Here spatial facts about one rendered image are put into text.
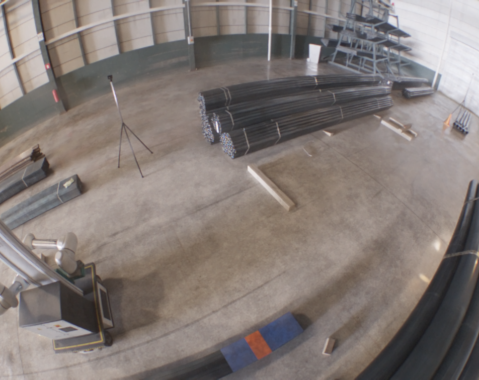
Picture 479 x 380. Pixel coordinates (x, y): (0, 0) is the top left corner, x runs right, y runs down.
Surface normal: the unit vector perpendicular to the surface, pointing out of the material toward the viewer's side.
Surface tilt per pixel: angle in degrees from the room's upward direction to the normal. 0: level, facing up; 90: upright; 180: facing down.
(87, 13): 90
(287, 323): 0
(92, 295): 0
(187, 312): 0
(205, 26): 90
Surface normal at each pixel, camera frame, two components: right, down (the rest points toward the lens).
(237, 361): -0.01, -0.71
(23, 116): 0.52, 0.60
